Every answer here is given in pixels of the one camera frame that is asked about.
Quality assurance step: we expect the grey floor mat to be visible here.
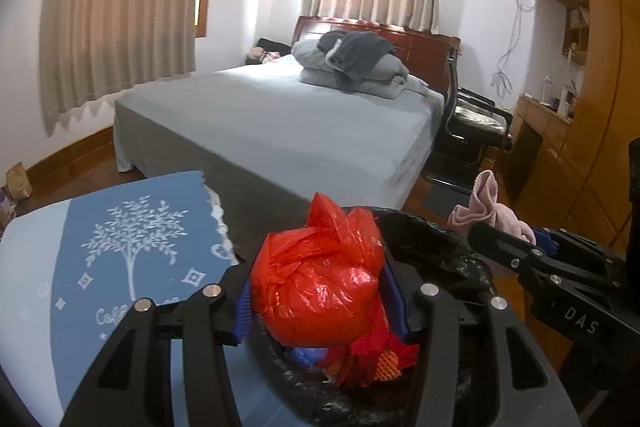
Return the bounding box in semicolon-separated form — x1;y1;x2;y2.
424;181;476;212

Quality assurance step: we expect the pink and black bag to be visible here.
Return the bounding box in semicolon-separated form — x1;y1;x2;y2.
246;38;293;65

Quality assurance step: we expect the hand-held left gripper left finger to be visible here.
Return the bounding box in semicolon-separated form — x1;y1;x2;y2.
60;264;253;427

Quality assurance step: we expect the pink cloth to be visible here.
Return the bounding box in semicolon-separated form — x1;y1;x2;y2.
447;170;536;243

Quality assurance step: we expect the wide beige curtain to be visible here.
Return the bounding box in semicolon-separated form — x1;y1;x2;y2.
39;0;213;138

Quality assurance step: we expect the wooden headboard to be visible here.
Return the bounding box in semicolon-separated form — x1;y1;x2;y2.
292;14;462;95

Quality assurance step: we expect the brown paper bag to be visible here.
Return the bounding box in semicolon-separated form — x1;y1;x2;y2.
5;162;33;200

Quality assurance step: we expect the folded grey duvet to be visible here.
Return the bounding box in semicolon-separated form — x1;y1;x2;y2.
291;38;431;100

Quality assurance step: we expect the wooden wall cabinet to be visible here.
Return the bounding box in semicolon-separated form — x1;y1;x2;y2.
535;0;640;253

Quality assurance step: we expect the light blue table cover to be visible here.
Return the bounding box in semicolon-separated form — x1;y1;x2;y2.
0;200;311;427

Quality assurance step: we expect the dark grey garment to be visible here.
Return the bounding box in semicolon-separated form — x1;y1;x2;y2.
317;31;396;83

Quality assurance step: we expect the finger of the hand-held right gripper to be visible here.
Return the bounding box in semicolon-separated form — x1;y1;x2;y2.
467;222;547;279
530;228;627;266

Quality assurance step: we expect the black-bagged trash bin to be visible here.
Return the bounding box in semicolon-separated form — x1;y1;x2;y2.
235;206;501;427

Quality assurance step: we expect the white cable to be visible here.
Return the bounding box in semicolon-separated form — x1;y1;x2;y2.
492;0;536;95

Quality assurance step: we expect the orange foam net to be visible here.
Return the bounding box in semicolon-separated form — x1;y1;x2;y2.
350;327;421;388

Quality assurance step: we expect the grey bed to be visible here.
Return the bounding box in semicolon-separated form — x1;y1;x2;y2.
114;52;447;260

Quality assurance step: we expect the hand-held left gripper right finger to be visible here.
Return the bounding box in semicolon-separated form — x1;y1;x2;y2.
382;264;581;427

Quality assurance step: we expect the wooden desk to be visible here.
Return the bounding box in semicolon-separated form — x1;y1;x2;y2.
500;93;573;208

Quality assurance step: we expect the black office chair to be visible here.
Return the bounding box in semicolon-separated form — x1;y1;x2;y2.
420;47;513;198

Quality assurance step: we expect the red plastic bag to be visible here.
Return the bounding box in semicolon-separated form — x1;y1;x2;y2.
249;193;388;350

